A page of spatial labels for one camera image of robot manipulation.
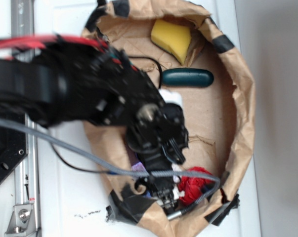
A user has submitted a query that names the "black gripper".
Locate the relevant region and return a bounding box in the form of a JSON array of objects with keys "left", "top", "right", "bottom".
[{"left": 126, "top": 103, "right": 188, "bottom": 212}]

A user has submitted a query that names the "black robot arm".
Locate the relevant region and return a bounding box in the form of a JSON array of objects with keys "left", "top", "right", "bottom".
[{"left": 0, "top": 35, "right": 188, "bottom": 172}]

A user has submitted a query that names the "dark green oval case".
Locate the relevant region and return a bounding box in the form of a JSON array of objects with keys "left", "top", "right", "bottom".
[{"left": 161, "top": 68, "right": 214, "bottom": 88}]

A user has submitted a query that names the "red crumpled cloth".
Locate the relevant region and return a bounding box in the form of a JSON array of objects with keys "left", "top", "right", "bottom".
[{"left": 177, "top": 176, "right": 212, "bottom": 206}]

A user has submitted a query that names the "brown paper bag bin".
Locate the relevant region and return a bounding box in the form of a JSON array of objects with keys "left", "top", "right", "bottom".
[{"left": 82, "top": 0, "right": 255, "bottom": 237}]

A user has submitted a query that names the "yellow sponge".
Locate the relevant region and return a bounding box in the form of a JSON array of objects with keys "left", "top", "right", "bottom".
[{"left": 151, "top": 19, "right": 192, "bottom": 65}]

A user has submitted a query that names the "grey braided cable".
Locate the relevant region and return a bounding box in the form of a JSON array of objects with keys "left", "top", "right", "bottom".
[{"left": 0, "top": 116, "right": 221, "bottom": 221}]

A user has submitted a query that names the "aluminium extrusion rail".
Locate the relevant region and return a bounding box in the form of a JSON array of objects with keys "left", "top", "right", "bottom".
[{"left": 10, "top": 0, "right": 42, "bottom": 237}]

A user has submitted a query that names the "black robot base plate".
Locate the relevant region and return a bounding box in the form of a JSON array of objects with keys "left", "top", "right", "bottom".
[{"left": 0, "top": 127, "right": 27, "bottom": 185}]

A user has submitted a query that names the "red wire bundle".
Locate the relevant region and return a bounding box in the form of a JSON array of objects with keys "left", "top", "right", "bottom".
[{"left": 0, "top": 34, "right": 110, "bottom": 61}]

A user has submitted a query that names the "metal corner bracket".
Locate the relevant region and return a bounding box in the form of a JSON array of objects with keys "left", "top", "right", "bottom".
[{"left": 4, "top": 204, "right": 37, "bottom": 237}]

